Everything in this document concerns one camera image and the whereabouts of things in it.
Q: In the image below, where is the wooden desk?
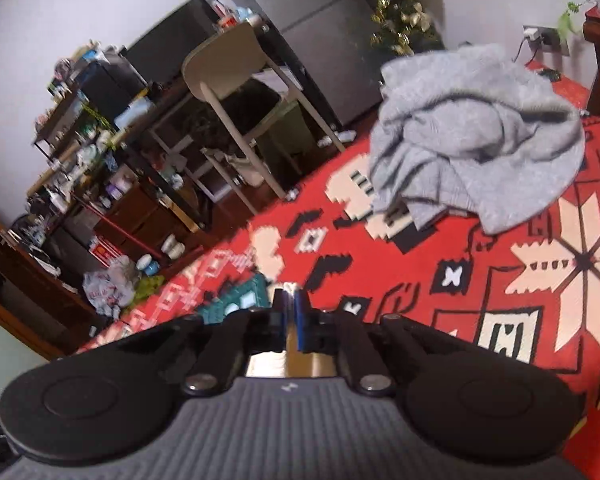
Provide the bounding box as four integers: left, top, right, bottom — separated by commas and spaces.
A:
0, 202, 99, 362

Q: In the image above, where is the white metal frame shelf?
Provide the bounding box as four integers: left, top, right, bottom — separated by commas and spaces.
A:
147, 110, 232, 202

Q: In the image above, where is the small Christmas tree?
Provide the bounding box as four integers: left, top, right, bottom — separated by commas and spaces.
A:
369, 0, 444, 57

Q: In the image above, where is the red broom handle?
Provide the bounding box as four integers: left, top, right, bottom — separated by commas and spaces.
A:
72, 195, 154, 257

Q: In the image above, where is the white tote bag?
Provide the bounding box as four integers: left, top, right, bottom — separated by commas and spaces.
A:
224, 152, 267, 187

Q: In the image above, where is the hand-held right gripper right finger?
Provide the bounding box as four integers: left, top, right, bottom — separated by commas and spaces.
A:
293, 289, 481, 396

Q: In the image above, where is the black shelf rack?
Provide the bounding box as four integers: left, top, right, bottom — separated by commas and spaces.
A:
32, 45, 214, 234

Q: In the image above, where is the red patterned blanket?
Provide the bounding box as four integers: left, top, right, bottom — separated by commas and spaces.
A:
77, 60, 600, 480

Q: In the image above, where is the grey refrigerator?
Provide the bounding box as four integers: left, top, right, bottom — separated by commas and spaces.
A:
219, 0, 447, 132

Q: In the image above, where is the white printed plastic bag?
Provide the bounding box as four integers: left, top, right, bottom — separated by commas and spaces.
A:
82, 255, 137, 312

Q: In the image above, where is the grey crumpled garment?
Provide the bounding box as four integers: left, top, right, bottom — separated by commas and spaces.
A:
369, 44, 587, 235

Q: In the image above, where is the red box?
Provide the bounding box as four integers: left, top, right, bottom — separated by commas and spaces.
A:
90, 240, 119, 267

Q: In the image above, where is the small green plant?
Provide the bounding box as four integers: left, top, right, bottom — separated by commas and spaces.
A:
557, 0, 593, 41

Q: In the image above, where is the beige chair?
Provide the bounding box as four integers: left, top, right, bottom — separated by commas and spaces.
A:
181, 22, 349, 202

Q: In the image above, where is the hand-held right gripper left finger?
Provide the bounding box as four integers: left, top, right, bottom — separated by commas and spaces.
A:
105, 287, 287, 397

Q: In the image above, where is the wall socket with plug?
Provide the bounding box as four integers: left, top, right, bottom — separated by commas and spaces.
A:
522, 24, 571, 56

